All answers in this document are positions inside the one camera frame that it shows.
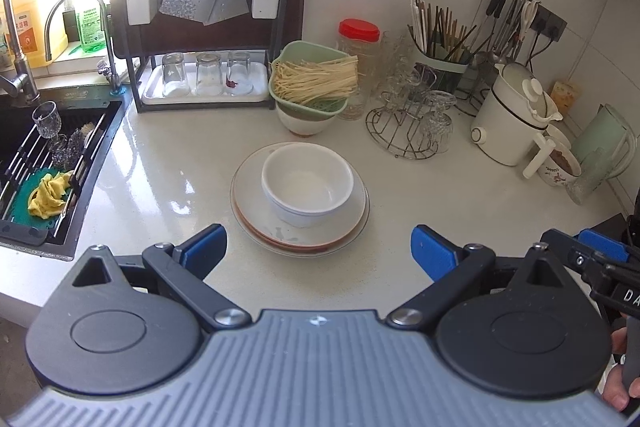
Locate yellow bottle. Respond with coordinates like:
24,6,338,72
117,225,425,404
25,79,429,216
11,0,47,68

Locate person's right hand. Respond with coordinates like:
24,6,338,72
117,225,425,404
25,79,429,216
601,327,640,412

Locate red lid glass jar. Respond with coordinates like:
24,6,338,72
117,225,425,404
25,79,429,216
337,18,381,92

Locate black sink drain rack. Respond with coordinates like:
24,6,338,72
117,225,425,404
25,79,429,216
1,101,126,261

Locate yellow cloth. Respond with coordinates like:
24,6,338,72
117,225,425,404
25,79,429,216
27,170,74,220

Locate plain white bowl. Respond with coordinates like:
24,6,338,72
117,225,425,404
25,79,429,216
260,143,355,228

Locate white electric cooker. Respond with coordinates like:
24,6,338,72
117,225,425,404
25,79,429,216
471,63,563,179

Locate green detergent bottle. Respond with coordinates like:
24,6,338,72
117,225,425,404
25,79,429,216
75,0,106,54

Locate hanging utensil rack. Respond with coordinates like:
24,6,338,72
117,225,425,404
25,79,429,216
471,0,540,63

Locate white drip tray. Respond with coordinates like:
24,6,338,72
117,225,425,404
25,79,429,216
140,61,269,106

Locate white bowl brown base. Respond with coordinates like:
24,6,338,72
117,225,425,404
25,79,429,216
276,105,336,138

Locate white floral plate orange rim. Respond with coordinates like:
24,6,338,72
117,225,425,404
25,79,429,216
230,142,370,258

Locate metal kitchen faucet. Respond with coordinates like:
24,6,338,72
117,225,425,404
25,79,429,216
1,0,40,105

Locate inverted glass on tray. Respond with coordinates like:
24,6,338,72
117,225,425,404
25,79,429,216
195,52,222,96
226,51,253,96
162,52,189,96

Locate green square bowl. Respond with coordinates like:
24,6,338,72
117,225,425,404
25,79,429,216
268,40,358,119

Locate black dish drying rack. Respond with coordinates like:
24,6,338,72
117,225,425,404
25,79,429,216
109,0,312,114

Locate round wire glass rack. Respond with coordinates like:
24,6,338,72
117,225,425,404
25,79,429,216
364,68,437,160

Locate floral ceramic pot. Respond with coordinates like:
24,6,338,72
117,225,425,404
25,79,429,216
537,143,582,187

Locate green chopstick holder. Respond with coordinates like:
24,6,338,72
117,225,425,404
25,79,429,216
408,0,476,94

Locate inverted crystal glass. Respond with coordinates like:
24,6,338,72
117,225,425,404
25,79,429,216
420,90,457,154

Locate dry noodle bundle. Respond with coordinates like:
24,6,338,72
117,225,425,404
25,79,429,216
271,55,358,106

